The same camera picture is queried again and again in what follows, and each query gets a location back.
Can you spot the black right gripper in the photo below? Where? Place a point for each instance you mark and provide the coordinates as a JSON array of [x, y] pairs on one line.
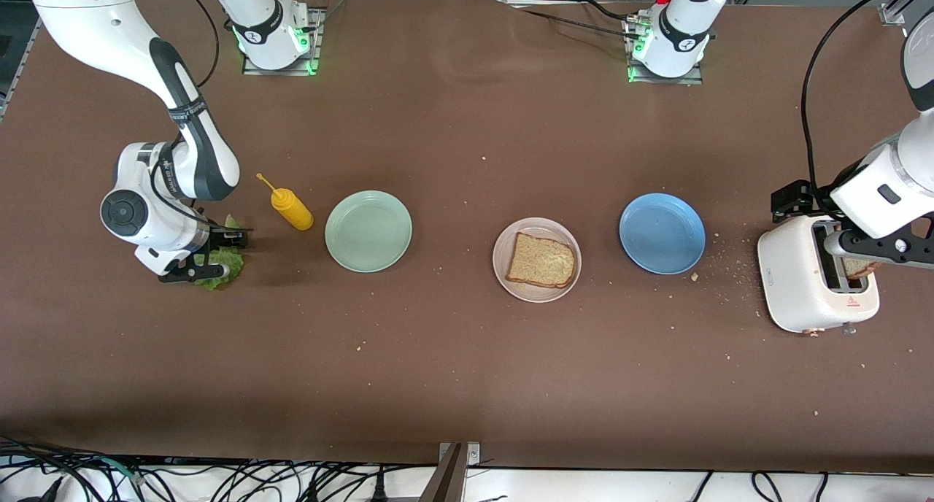
[[219, 237]]

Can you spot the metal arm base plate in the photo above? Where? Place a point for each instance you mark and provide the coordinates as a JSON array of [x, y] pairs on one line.
[[693, 79], [318, 42]]

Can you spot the silver table edge bracket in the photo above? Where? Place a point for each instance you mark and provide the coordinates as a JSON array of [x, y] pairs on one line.
[[473, 454]]

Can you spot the silver corner clamp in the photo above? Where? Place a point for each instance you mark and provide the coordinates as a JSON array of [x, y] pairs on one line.
[[894, 14]]

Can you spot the yellow squeeze bottle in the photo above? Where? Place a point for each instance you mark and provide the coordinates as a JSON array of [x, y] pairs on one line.
[[294, 214]]

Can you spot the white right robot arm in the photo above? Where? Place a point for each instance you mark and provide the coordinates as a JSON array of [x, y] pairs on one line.
[[87, 13]]

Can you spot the beige plate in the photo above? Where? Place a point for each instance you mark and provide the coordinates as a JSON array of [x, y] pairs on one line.
[[500, 257]]

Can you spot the white toaster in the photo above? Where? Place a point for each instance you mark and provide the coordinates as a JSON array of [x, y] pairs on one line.
[[792, 283]]

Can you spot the mint green plate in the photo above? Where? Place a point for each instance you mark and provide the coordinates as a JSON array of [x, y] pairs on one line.
[[368, 232]]

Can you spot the dark metal pole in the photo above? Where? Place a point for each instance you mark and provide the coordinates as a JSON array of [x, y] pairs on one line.
[[445, 484]]

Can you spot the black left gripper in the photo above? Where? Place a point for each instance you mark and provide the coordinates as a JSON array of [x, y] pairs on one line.
[[823, 198]]

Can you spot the green lettuce leaf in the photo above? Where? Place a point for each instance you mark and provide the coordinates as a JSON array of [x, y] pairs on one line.
[[232, 265]]

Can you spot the brown bread slice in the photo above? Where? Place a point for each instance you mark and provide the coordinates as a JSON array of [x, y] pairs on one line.
[[540, 261], [859, 268]]

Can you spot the blue plate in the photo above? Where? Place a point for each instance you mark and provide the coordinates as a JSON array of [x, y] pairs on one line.
[[662, 233]]

